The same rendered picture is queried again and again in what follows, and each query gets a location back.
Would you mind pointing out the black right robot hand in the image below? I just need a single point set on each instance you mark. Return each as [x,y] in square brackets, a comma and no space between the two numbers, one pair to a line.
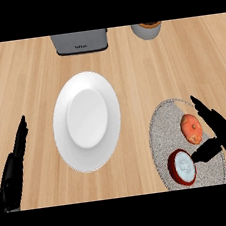
[218,128]

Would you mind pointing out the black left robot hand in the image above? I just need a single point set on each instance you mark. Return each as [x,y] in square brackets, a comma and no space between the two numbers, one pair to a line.
[12,172]

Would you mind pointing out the orange squash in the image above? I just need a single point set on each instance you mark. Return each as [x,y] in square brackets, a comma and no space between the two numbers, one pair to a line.
[191,129]

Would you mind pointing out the grey round placemat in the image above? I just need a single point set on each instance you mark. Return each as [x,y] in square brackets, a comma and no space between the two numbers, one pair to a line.
[170,134]

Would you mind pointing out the white oval plate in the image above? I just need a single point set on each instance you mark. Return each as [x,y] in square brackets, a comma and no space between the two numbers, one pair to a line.
[87,121]

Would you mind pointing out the grey round container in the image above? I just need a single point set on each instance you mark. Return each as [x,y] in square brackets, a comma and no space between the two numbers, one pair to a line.
[146,30]

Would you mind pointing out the grey appliance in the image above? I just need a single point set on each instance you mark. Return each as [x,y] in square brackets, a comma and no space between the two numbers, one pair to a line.
[79,42]

